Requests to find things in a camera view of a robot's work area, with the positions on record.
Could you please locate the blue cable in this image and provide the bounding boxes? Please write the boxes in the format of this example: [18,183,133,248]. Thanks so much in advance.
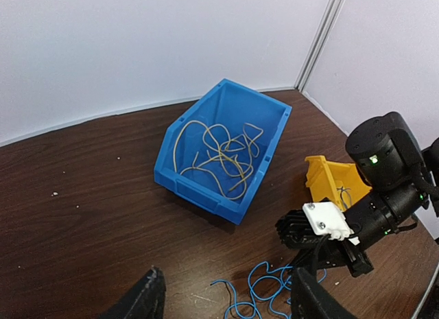
[335,185,354,209]

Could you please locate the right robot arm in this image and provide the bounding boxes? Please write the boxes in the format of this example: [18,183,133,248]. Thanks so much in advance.
[276,112,438,318]

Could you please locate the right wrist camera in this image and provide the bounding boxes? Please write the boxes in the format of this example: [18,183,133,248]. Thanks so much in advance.
[302,202,354,241]

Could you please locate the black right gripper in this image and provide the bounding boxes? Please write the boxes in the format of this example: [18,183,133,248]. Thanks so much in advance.
[276,210,374,319]

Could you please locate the right aluminium frame post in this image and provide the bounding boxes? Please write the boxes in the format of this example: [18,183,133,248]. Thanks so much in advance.
[294,0,345,93]

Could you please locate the blue plastic bin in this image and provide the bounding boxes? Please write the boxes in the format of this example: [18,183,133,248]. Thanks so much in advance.
[154,80,292,224]

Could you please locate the yellow plastic bin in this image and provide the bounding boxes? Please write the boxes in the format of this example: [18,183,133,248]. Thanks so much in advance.
[305,155,371,211]

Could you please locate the yellow cable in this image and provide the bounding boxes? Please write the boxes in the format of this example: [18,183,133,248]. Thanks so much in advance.
[173,119,264,200]

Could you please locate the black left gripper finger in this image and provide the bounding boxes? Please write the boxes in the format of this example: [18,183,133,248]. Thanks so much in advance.
[101,267,166,318]

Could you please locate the coloured cable pile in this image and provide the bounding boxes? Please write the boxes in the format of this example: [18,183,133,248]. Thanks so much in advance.
[209,261,329,319]

